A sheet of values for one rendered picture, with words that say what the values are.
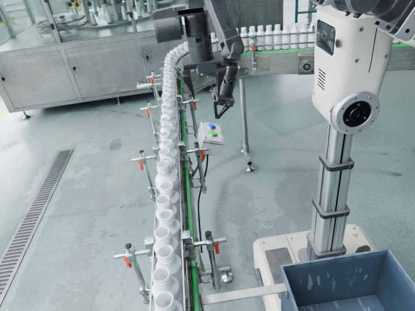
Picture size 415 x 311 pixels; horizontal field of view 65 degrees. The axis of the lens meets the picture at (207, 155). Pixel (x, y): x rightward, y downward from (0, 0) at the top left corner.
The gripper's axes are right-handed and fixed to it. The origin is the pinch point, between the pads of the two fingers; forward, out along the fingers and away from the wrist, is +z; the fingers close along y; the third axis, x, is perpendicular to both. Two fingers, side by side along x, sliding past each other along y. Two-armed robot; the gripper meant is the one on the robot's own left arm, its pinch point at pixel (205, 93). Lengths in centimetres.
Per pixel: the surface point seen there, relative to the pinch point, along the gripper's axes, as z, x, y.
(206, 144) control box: 30.2, 24.5, -1.2
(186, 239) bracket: 28.6, -22.0, -10.2
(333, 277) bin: 54, -22, 30
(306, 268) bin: 47, -22, 21
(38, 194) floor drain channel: 140, 158, -156
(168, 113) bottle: 25, 44, -15
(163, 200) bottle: 25.3, -10.0, -15.5
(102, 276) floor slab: 140, 59, -79
